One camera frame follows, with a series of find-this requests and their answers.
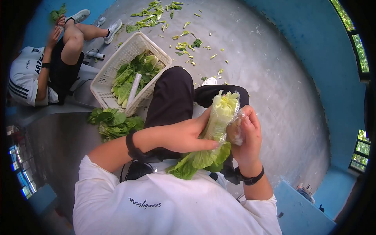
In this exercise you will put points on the short white tube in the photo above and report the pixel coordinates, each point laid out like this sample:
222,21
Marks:
97,55

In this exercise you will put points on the pile of dark leafy greens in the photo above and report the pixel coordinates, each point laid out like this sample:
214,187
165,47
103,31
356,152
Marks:
114,123

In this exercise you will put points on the white cling film roll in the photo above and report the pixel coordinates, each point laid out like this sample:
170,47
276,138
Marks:
133,89

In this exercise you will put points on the pale green napa cabbage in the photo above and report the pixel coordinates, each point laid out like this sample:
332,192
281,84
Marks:
219,117

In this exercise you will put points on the person's right thumb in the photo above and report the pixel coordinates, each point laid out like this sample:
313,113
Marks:
239,129

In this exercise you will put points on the scattered green leaf scraps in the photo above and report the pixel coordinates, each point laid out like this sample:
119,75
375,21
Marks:
148,20

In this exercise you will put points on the grey metal object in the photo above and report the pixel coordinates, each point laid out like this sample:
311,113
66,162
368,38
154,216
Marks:
306,193

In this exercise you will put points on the person's left index finger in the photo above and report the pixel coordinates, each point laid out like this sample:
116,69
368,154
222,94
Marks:
205,119

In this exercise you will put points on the blue concrete ledge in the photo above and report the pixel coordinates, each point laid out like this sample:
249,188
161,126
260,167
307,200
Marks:
296,217

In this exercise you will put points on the barred window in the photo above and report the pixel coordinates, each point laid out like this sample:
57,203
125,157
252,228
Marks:
361,152
25,176
360,50

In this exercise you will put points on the person's left thumb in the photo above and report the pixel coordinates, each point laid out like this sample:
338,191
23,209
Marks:
205,145

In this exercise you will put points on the person's right hand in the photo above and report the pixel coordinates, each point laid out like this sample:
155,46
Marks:
249,144

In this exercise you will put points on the heap of basket greens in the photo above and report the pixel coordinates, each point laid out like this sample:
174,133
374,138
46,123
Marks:
126,79

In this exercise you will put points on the white plastic basket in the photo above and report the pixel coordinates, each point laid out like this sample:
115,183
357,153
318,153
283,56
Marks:
129,50

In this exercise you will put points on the small leafy green bunch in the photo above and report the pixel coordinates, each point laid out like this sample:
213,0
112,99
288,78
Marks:
58,12

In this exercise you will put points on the person's right fingers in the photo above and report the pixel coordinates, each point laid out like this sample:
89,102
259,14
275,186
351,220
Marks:
252,113

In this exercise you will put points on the person's legs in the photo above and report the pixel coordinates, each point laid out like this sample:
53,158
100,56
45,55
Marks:
172,94

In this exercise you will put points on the clear cling film sheet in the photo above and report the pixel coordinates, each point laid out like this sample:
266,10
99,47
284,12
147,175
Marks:
236,137

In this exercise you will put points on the person's body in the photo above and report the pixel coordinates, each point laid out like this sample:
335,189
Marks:
176,205

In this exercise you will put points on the black wrist band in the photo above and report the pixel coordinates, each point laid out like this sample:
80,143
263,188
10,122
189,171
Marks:
130,147
252,178

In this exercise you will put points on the person's left hand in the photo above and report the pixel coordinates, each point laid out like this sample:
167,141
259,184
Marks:
176,136

